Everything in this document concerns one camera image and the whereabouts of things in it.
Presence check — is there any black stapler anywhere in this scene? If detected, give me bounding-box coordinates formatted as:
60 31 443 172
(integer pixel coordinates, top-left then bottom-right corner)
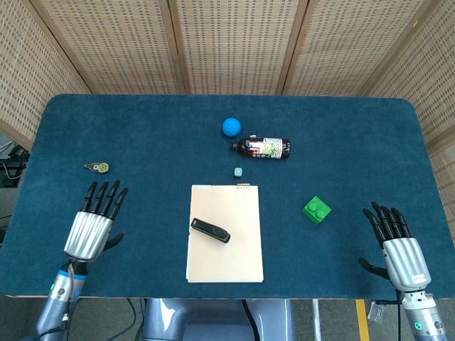
190 217 231 244

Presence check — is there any yellow floor tape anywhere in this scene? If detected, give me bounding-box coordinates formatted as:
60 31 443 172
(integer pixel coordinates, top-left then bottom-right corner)
355 298 371 341

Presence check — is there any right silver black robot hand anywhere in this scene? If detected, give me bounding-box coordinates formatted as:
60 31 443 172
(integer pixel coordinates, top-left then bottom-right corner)
358 201 432 293

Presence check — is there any dark drink bottle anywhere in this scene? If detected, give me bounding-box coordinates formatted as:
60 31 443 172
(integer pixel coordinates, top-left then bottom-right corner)
231 134 291 161

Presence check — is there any white floor tape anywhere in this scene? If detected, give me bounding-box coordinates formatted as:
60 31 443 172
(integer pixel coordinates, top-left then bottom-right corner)
311 299 323 341

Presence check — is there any beige notepad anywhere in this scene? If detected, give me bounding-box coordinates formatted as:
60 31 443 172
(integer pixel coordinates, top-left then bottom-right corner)
186 182 265 285

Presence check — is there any blue ball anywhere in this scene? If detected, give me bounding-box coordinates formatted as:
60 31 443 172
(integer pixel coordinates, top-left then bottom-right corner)
222 117 242 138

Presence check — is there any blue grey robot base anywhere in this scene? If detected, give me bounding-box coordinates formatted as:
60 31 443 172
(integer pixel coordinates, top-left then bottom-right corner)
141 298 296 341

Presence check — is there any black equipment with cables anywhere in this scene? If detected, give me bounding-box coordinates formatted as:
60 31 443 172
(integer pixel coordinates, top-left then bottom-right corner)
0 140 31 189

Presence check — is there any correction tape dispenser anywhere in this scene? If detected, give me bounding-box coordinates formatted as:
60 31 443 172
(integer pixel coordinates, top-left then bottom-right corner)
84 161 111 175

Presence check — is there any green toy brick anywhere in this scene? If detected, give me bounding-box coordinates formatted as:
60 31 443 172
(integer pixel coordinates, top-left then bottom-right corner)
301 195 332 225

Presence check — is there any clear plastic wrapper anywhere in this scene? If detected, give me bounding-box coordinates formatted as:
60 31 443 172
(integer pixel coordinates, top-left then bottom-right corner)
368 301 389 324

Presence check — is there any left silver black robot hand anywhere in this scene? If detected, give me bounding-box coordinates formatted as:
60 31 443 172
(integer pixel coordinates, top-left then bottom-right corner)
63 180 129 263

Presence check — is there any blue table mat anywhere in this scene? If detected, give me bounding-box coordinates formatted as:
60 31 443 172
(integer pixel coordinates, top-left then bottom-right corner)
0 93 455 301

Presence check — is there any black cable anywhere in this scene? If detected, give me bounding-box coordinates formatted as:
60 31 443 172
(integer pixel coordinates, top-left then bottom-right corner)
241 300 259 341

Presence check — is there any woven folding screen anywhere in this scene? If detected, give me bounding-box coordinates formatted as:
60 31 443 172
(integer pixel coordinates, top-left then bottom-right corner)
0 0 455 228

